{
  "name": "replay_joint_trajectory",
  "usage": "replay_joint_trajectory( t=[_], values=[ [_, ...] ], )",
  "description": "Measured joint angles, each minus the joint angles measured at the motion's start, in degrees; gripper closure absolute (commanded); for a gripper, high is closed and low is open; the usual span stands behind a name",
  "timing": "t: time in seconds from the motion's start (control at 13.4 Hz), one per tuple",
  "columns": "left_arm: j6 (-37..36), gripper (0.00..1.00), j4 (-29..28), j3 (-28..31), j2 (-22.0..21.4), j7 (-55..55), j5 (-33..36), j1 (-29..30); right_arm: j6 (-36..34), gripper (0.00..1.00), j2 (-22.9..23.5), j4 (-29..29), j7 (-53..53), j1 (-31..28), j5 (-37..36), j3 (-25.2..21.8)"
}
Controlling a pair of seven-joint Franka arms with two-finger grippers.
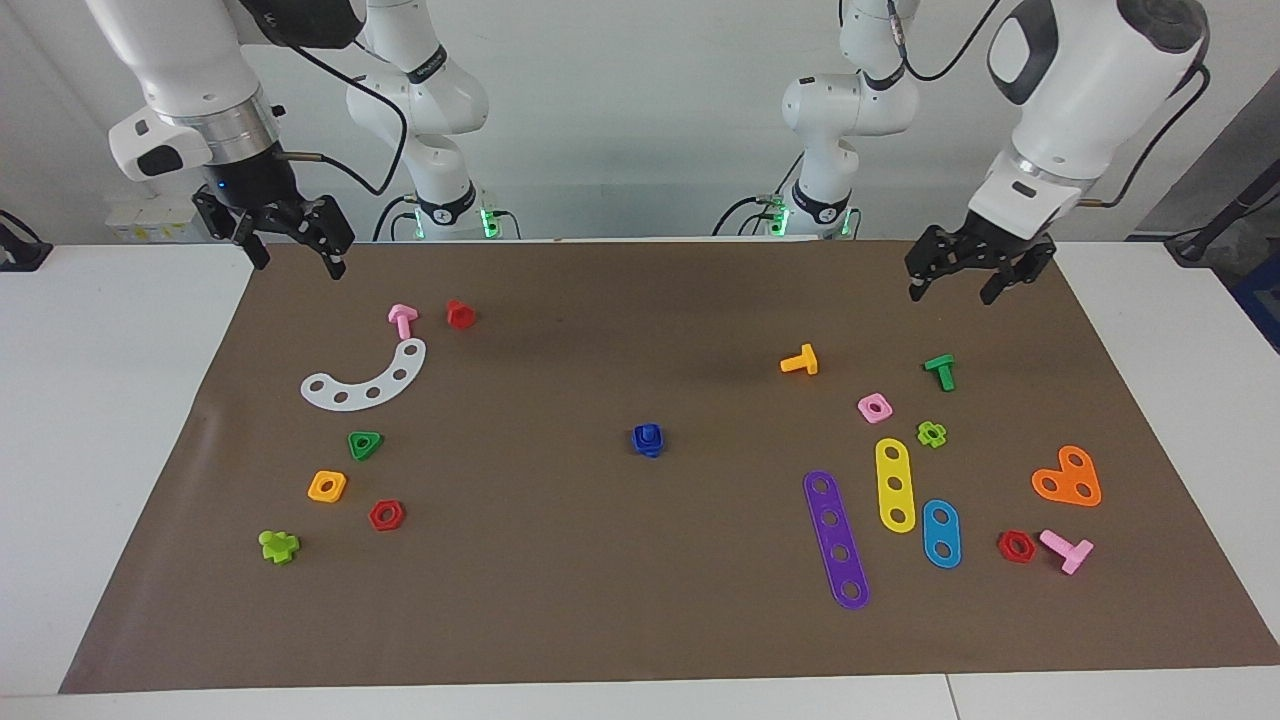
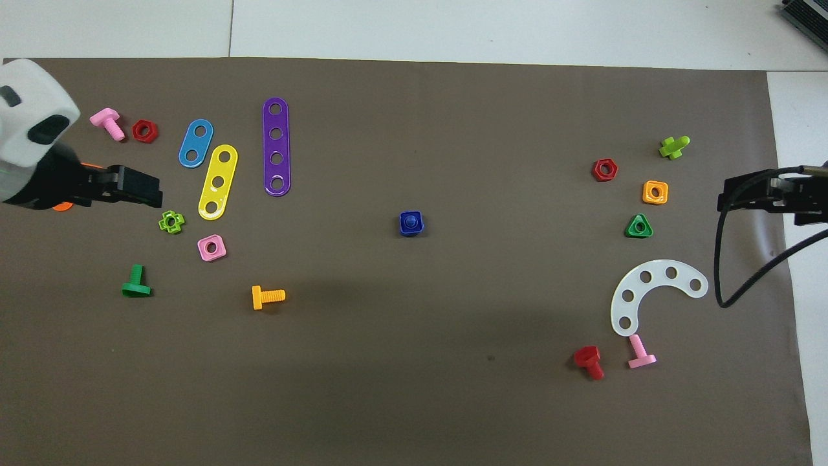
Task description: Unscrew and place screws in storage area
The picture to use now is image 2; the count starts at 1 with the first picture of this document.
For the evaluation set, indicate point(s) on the grey ribbed device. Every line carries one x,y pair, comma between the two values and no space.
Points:
808,16

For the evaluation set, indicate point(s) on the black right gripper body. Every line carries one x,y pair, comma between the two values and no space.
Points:
812,204

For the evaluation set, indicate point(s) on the purple four-hole plate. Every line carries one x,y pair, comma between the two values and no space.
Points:
276,145

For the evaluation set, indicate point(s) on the green triangle nut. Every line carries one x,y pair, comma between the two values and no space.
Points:
631,231

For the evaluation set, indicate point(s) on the red plastic screw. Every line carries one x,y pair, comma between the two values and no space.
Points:
587,357

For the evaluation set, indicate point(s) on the light green cross-head screw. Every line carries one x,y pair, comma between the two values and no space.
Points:
673,149

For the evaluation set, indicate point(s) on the brown table mat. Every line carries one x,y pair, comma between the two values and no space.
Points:
414,362

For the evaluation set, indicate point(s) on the blue two-hole plate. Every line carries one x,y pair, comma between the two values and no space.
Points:
191,155

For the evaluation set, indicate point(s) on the yellow three-hole plate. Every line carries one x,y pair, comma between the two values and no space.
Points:
213,194

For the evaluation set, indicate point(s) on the dark green plastic screw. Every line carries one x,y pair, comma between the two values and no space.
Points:
136,285

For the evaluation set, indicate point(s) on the orange heart-shaped plate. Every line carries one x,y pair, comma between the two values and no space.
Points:
63,206

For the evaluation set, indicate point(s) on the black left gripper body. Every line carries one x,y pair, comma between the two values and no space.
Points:
52,181

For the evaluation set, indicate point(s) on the pink plastic screw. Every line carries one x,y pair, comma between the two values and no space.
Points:
107,120
640,357

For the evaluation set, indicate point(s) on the blue square nut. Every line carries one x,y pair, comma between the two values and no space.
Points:
403,231

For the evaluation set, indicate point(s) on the pink square nut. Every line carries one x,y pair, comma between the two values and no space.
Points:
204,254

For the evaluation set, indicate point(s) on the red hexagonal nut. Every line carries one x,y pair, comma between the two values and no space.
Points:
140,137
597,173

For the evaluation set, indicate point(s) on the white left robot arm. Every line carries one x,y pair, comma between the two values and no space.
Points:
32,103

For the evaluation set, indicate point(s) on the white curved five-hole plate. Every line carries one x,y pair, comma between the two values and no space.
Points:
656,266

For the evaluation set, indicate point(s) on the light green cross nut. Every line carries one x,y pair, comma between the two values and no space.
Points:
164,223

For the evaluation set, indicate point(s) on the orange square nut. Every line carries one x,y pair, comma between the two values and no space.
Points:
647,197

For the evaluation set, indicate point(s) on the orange-yellow plastic screw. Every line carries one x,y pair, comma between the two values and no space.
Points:
272,296

